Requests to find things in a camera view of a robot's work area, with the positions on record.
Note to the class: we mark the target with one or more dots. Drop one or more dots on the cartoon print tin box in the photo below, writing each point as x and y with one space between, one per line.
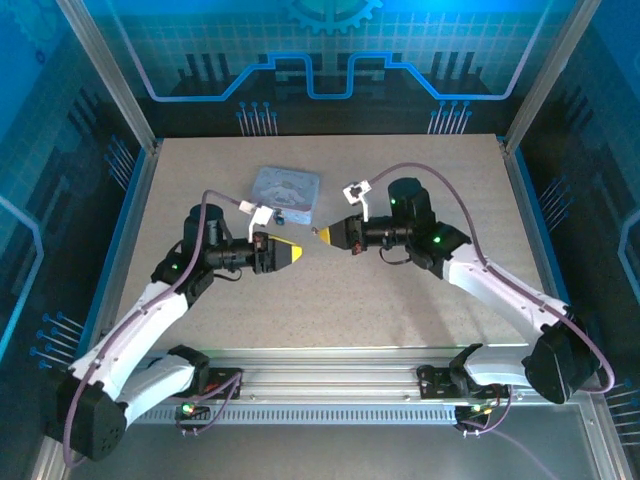
287 190

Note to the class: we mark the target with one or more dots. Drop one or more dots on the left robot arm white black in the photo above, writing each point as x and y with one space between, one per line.
140 325

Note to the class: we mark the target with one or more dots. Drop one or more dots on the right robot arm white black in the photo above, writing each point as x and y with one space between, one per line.
500 287

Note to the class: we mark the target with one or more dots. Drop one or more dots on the small circuit board with LEDs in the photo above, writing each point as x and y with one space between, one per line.
475 411
189 410

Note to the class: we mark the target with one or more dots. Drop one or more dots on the grey metal panel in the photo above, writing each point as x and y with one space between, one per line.
320 455

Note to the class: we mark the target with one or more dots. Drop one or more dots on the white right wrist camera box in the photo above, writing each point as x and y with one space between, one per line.
357 192

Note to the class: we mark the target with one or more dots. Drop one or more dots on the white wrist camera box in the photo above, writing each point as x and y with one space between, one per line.
260 215
357 192

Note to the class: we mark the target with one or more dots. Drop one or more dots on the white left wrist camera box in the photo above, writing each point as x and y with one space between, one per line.
260 215

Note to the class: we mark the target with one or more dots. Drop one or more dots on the aluminium side rail blue edge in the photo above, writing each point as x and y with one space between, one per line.
524 190
122 255

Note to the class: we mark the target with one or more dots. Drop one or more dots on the aluminium mounting rail beam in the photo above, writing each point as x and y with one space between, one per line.
330 370

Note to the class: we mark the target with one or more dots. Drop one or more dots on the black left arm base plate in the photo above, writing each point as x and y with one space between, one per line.
227 390

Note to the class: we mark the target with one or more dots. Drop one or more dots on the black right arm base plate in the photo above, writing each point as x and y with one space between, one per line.
435 385

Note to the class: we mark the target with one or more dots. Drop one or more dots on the aluminium frame post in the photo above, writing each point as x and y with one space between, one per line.
118 85
549 75

